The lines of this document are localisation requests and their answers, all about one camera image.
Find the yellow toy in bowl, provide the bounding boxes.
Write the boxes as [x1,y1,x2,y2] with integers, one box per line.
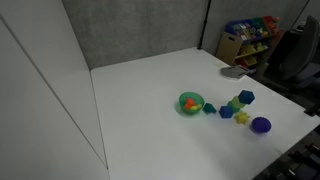
[190,104,202,110]

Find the grey metal mounting plate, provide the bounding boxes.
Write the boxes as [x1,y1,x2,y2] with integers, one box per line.
[220,65,254,80]

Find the dark blue cube top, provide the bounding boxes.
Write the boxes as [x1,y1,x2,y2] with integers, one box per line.
[238,90,255,105]

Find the purple bumpy ball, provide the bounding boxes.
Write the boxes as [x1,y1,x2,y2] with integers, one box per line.
[251,117,272,133]

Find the yellow spiky ball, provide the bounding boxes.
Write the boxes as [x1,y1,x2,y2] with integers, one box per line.
[235,111,250,125]

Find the blue cube front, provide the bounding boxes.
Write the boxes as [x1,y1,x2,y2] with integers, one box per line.
[219,106,233,119]

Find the light green block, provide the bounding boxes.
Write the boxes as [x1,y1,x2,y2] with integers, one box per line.
[228,96,244,113]

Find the black vertical pole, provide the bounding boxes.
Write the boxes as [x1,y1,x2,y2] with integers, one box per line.
[197,0,212,50]

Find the green plastic bowl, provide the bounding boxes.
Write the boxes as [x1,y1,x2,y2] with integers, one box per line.
[179,92,204,115]

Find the colourful toy shelf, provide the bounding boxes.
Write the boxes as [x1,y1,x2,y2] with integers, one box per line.
[215,16,284,68]

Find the grey office chair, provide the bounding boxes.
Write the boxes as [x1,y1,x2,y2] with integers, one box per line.
[266,15,320,92]

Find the teal small block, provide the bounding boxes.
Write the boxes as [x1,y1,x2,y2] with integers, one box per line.
[202,103,217,114]

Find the orange toy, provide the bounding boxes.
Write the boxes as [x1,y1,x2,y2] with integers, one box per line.
[184,98,195,109]

